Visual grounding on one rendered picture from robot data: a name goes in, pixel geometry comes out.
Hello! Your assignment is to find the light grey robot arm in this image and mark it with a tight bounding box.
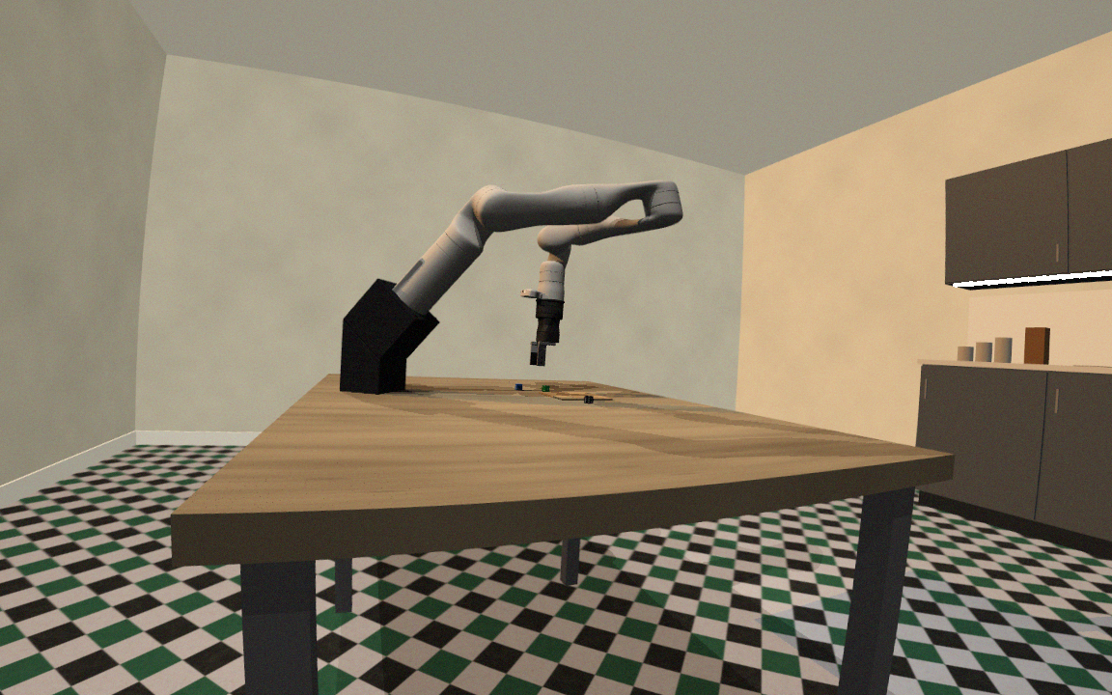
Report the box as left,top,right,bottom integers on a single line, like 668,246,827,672
393,181,683,315

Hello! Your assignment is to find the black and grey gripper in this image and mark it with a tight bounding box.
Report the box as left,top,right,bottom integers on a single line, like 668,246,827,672
520,281,565,366

